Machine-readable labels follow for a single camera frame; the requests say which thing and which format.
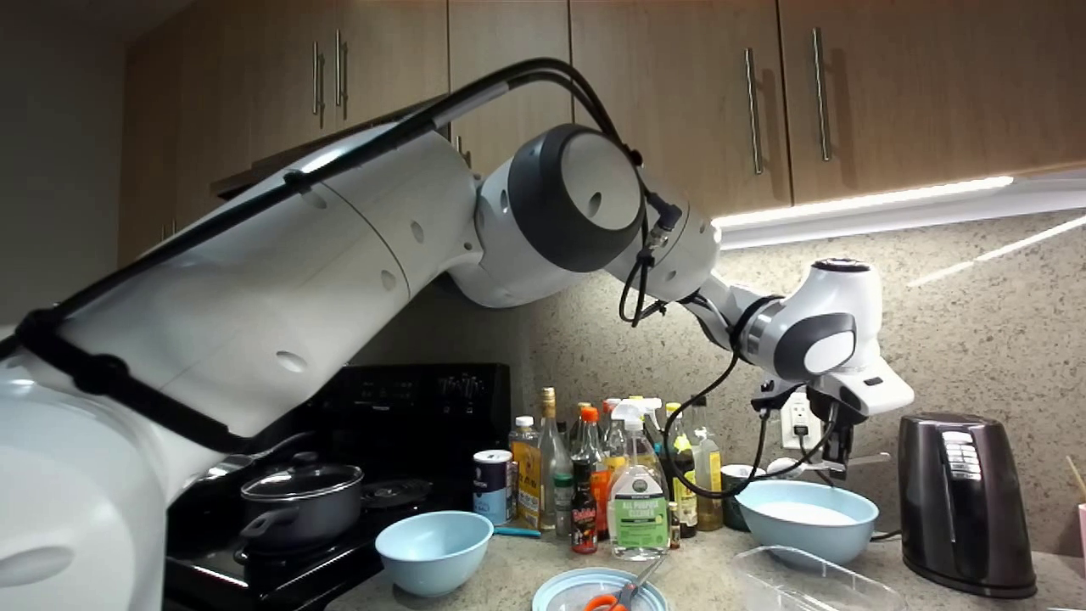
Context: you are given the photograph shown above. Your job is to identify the large light blue bowl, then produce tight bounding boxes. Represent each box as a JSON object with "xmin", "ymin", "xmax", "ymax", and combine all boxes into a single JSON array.
[{"xmin": 735, "ymin": 480, "xmax": 879, "ymax": 564}]

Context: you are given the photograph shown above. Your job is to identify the tall clear glass bottle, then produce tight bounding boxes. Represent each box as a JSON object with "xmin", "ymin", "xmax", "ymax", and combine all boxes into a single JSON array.
[{"xmin": 539, "ymin": 388, "xmax": 574, "ymax": 539}]

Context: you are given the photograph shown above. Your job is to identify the pale yellow oil bottle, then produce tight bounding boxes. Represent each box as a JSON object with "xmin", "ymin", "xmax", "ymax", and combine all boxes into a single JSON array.
[{"xmin": 693, "ymin": 424, "xmax": 723, "ymax": 532}]

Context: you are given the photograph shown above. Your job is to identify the wooden upper cabinets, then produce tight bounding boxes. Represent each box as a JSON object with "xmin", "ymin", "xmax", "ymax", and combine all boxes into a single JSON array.
[{"xmin": 120, "ymin": 0, "xmax": 1086, "ymax": 256}]

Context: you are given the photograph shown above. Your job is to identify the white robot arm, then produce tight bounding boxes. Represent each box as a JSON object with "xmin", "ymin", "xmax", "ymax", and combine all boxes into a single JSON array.
[{"xmin": 0, "ymin": 57, "xmax": 912, "ymax": 611}]

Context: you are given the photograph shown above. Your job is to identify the dark green can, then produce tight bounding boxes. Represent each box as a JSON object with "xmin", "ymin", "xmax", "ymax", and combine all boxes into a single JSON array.
[{"xmin": 719, "ymin": 464, "xmax": 763, "ymax": 529}]

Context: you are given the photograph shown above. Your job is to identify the dark soy sauce bottle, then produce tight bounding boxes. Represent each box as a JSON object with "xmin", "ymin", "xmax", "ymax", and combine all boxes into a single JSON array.
[{"xmin": 665, "ymin": 402, "xmax": 700, "ymax": 539}]

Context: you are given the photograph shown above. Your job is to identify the black kettle power cord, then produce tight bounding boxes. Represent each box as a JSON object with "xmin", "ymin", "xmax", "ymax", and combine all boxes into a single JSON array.
[{"xmin": 798, "ymin": 424, "xmax": 906, "ymax": 543}]

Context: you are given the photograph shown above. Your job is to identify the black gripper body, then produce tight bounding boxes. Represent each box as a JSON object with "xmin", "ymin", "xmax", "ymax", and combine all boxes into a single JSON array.
[{"xmin": 752, "ymin": 382, "xmax": 860, "ymax": 468}]

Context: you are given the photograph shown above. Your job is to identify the clear glass container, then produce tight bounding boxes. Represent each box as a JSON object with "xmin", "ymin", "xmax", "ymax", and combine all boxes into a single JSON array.
[{"xmin": 733, "ymin": 543, "xmax": 910, "ymax": 611}]

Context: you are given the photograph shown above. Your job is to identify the black stove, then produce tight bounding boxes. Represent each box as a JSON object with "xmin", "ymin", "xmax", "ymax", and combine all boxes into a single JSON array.
[{"xmin": 164, "ymin": 365, "xmax": 508, "ymax": 611}]

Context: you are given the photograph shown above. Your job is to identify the white wall outlet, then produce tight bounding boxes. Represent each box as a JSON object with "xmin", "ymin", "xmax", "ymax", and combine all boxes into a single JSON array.
[{"xmin": 781, "ymin": 394, "xmax": 821, "ymax": 451}]

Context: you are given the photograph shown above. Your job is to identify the clear spray bottle green label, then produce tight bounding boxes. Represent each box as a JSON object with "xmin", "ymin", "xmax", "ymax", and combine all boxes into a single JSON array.
[{"xmin": 608, "ymin": 397, "xmax": 671, "ymax": 562}]

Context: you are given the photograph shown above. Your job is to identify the metal spoon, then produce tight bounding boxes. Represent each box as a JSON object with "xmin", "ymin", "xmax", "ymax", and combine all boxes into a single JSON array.
[{"xmin": 617, "ymin": 557, "xmax": 665, "ymax": 611}]

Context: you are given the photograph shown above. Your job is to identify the small light blue bowl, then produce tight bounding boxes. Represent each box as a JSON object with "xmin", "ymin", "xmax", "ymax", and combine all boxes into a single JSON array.
[{"xmin": 376, "ymin": 509, "xmax": 495, "ymax": 599}]

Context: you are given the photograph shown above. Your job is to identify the white blue salt canister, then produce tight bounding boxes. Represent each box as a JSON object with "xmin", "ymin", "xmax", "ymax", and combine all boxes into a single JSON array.
[{"xmin": 472, "ymin": 447, "xmax": 514, "ymax": 525}]

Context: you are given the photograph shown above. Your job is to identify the black cooking pot with lid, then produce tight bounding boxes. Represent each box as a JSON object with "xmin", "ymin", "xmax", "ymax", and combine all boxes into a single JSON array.
[{"xmin": 242, "ymin": 457, "xmax": 362, "ymax": 550}]

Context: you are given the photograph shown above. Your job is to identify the dark sauce bottle orange cap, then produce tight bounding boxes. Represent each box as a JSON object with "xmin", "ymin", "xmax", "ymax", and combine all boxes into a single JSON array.
[{"xmin": 571, "ymin": 402, "xmax": 600, "ymax": 557}]

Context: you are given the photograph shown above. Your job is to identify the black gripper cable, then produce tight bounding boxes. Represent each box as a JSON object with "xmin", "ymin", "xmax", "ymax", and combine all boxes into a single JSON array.
[{"xmin": 616, "ymin": 146, "xmax": 846, "ymax": 503}]

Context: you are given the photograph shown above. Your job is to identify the light blue plate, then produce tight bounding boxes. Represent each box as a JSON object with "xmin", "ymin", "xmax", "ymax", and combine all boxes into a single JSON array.
[{"xmin": 533, "ymin": 568, "xmax": 671, "ymax": 611}]

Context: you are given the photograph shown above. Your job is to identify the orange food piece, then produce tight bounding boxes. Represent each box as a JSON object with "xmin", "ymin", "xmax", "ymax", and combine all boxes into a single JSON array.
[{"xmin": 583, "ymin": 595, "xmax": 626, "ymax": 611}]

